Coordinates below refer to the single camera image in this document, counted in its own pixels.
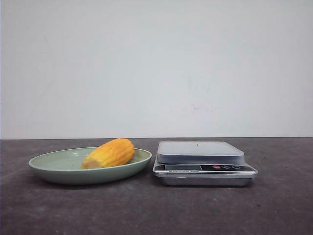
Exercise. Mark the yellow corn cob piece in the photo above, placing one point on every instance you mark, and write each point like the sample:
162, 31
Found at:
113, 153

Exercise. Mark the silver digital kitchen scale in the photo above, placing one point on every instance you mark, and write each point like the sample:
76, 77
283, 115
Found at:
202, 163

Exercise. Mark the green oval plate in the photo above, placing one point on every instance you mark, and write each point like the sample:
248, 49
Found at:
64, 167

